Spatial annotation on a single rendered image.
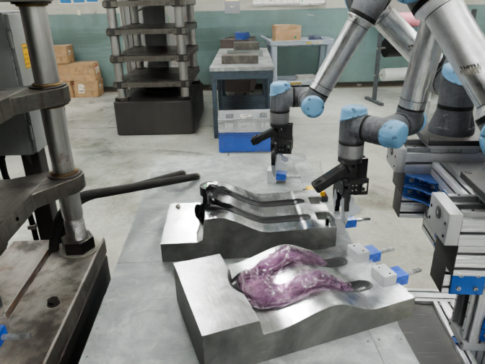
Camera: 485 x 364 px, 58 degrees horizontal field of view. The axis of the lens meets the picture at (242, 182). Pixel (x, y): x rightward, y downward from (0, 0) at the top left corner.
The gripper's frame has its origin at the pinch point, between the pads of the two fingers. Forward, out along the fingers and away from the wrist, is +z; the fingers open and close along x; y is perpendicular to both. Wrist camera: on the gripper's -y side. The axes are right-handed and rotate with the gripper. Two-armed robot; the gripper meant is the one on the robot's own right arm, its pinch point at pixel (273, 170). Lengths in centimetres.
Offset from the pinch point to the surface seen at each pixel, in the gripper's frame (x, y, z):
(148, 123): 305, -189, 70
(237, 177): 1.8, -15.7, 4.5
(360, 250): -62, 31, -4
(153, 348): -95, -14, 4
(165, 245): -63, -22, -1
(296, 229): -54, 14, -4
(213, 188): -41.1, -13.7, -9.5
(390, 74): 509, 105, 44
